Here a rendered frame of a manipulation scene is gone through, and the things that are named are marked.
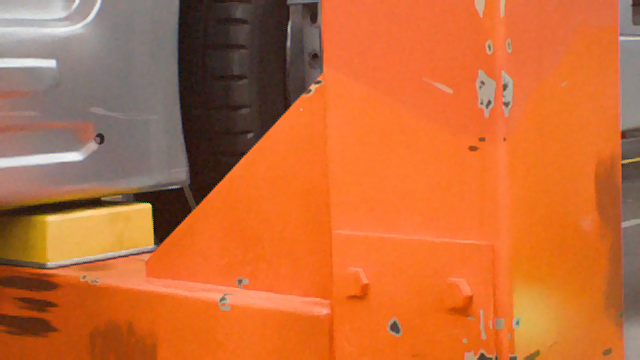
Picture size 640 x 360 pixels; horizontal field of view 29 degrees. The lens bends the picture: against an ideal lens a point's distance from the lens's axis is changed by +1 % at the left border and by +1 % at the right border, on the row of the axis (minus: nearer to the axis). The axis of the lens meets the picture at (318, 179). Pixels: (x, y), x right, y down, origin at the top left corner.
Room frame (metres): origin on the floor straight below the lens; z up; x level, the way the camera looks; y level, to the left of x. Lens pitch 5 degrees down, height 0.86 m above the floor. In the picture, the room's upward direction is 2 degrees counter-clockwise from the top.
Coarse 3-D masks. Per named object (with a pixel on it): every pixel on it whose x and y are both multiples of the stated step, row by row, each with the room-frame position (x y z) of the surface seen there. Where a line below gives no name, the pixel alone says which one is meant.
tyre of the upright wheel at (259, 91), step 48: (192, 0) 1.41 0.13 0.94; (240, 0) 1.36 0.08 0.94; (192, 48) 1.39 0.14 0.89; (240, 48) 1.36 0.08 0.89; (192, 96) 1.39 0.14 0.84; (240, 96) 1.35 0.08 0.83; (192, 144) 1.41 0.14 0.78; (240, 144) 1.36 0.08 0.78; (144, 192) 1.50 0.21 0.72; (192, 192) 1.44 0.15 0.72
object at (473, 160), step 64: (384, 0) 0.87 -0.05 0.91; (448, 0) 0.84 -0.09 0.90; (512, 0) 0.82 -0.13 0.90; (576, 0) 0.88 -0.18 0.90; (384, 64) 0.88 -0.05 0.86; (448, 64) 0.84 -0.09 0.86; (512, 64) 0.82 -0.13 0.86; (576, 64) 0.88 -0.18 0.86; (384, 128) 0.88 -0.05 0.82; (448, 128) 0.84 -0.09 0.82; (512, 128) 0.82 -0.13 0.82; (576, 128) 0.88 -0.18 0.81; (384, 192) 0.88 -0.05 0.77; (448, 192) 0.84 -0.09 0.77; (512, 192) 0.82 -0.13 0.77; (576, 192) 0.88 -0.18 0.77; (384, 256) 0.87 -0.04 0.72; (448, 256) 0.84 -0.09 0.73; (512, 256) 0.82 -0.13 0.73; (576, 256) 0.88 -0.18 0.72; (384, 320) 0.87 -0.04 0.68; (448, 320) 0.84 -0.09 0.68; (512, 320) 0.81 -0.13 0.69; (576, 320) 0.87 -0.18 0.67
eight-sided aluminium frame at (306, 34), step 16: (288, 0) 1.37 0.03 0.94; (304, 0) 1.35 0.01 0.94; (320, 0) 1.34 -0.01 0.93; (304, 16) 1.36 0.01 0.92; (320, 16) 1.34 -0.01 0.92; (304, 32) 1.36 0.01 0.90; (320, 32) 1.34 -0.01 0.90; (304, 48) 1.36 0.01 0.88; (320, 48) 1.34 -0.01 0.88; (304, 64) 1.36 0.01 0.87; (320, 64) 1.34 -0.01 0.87; (304, 80) 1.36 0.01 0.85
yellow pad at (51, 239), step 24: (0, 216) 1.22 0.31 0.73; (24, 216) 1.20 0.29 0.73; (48, 216) 1.18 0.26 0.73; (72, 216) 1.19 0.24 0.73; (96, 216) 1.21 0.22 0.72; (120, 216) 1.24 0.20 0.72; (144, 216) 1.26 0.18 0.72; (0, 240) 1.22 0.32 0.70; (24, 240) 1.19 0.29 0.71; (48, 240) 1.17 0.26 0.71; (72, 240) 1.19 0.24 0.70; (96, 240) 1.21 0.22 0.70; (120, 240) 1.23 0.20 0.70; (144, 240) 1.26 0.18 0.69; (24, 264) 1.19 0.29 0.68; (48, 264) 1.17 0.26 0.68; (72, 264) 1.19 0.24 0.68
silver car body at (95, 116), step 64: (0, 0) 1.17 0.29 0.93; (64, 0) 1.22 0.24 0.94; (128, 0) 1.25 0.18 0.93; (0, 64) 1.13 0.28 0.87; (64, 64) 1.19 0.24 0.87; (128, 64) 1.25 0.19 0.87; (0, 128) 1.13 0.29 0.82; (64, 128) 1.19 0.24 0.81; (128, 128) 1.24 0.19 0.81; (0, 192) 1.13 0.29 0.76; (64, 192) 1.18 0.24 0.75; (128, 192) 1.25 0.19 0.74
